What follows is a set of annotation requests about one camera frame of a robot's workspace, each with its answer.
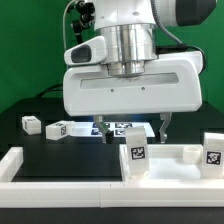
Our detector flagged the white square tabletop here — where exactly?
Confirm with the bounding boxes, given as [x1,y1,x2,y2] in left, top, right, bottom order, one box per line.
[118,143,224,183]

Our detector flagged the white U-shaped obstacle fence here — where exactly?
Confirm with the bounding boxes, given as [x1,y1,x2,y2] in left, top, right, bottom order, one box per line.
[0,147,224,208]

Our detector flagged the white fiducial tag sheet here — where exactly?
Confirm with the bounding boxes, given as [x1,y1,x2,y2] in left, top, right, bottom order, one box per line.
[70,122,155,137]

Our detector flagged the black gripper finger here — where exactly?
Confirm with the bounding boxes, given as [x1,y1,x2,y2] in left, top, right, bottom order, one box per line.
[93,115,113,144]
[159,112,172,143]

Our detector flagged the black cables at base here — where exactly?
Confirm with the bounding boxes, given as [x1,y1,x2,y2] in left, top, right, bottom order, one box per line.
[34,83,65,99]

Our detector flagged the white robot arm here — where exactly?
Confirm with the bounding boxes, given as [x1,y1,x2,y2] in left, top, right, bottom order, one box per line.
[63,0,217,143]

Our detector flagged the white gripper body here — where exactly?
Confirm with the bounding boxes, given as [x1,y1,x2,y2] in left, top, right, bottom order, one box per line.
[63,51,203,116]

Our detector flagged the white cable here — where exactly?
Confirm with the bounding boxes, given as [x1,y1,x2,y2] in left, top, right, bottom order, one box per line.
[62,0,78,51]

